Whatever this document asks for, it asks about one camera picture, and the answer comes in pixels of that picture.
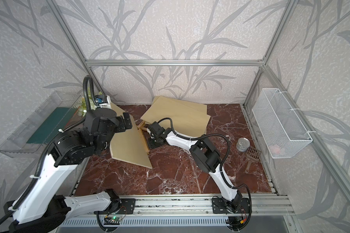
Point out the potted artificial flowers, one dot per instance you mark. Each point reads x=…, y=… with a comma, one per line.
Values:
x=82, y=110

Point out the wooden easel frame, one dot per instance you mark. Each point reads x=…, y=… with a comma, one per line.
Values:
x=141, y=129

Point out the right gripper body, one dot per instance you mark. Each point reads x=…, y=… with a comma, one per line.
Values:
x=152, y=142

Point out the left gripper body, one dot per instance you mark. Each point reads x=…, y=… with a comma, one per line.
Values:
x=119, y=124

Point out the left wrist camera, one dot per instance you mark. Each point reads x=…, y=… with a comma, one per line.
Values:
x=102, y=101

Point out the white wire basket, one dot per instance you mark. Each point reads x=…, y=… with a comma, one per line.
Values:
x=279, y=123

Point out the pink item in basket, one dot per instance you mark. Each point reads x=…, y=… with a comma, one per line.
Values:
x=277, y=150

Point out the clear acrylic shelf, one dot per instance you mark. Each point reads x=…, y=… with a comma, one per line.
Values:
x=15, y=145

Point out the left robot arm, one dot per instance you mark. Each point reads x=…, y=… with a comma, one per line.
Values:
x=39, y=209

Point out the wooden board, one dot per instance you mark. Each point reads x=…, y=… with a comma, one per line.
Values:
x=167, y=107
x=190, y=125
x=128, y=147

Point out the green mat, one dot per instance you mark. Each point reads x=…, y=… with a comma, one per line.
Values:
x=58, y=119

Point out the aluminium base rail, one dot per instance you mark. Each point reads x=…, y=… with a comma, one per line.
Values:
x=266, y=204

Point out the metal tin can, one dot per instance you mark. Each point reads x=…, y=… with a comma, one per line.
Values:
x=243, y=144

